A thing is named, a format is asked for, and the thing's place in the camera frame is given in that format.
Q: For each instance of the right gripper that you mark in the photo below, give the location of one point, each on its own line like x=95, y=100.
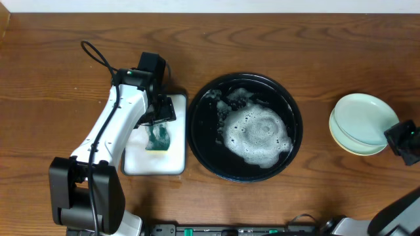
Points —
x=395, y=133

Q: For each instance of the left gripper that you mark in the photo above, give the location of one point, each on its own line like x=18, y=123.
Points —
x=164, y=113

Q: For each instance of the green scouring sponge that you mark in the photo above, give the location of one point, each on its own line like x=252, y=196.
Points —
x=158, y=137

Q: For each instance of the mint plate front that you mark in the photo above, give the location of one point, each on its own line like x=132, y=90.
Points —
x=364, y=118

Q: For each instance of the mint plate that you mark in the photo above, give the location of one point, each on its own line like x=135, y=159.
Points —
x=364, y=118
x=348, y=144

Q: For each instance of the yellow plate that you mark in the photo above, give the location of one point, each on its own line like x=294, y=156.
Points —
x=341, y=147

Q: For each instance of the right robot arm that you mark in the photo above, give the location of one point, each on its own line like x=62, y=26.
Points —
x=401, y=218

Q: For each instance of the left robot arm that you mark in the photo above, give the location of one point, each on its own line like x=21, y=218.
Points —
x=86, y=194

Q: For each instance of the black round tray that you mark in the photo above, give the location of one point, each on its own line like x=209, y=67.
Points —
x=202, y=127

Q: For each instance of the black rectangular foam tray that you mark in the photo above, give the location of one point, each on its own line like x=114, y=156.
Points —
x=138, y=161

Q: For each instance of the white soap foam puddle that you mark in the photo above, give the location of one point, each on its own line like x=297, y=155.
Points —
x=248, y=128

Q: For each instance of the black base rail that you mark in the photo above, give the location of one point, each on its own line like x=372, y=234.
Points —
x=173, y=230

